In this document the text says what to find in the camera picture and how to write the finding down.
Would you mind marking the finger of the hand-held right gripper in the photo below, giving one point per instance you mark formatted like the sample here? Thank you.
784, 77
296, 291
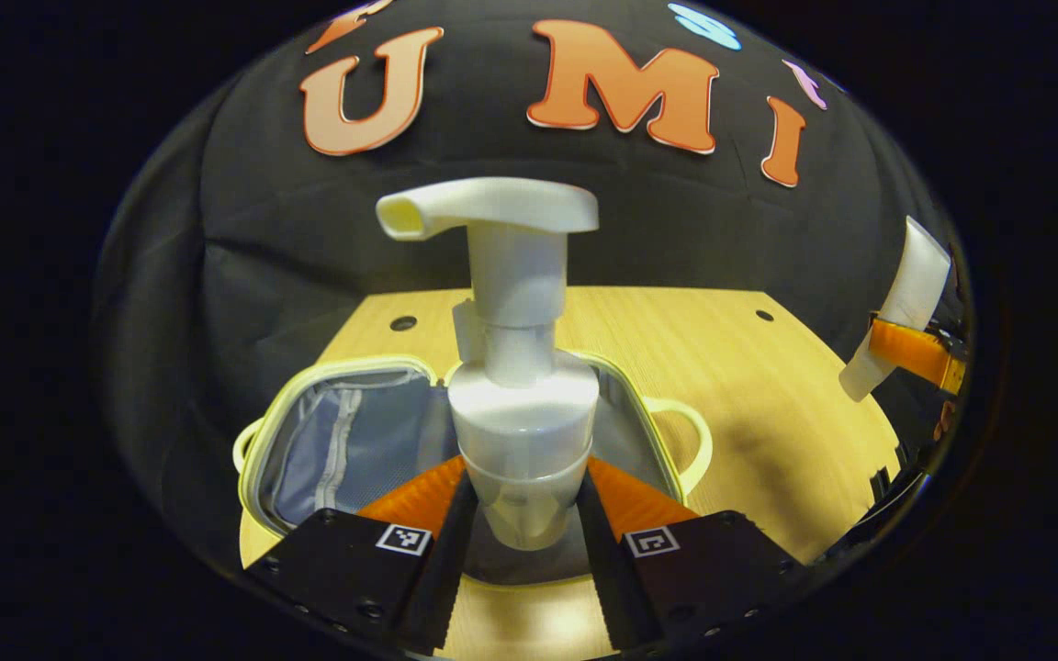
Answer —
906, 349

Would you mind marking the black backdrop cloth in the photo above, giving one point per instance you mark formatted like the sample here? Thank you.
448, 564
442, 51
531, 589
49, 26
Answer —
290, 239

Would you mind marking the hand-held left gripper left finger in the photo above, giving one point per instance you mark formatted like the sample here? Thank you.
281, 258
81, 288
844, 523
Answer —
446, 569

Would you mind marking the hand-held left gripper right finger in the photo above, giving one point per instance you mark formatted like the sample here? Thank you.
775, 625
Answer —
607, 569

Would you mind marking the pale yellow small suitcase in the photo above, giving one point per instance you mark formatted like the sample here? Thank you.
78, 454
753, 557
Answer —
354, 450

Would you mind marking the white squeeze tube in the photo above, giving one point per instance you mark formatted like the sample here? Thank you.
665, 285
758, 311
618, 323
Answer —
919, 275

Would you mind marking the white pump bottle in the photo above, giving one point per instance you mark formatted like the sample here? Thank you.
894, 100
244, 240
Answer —
520, 422

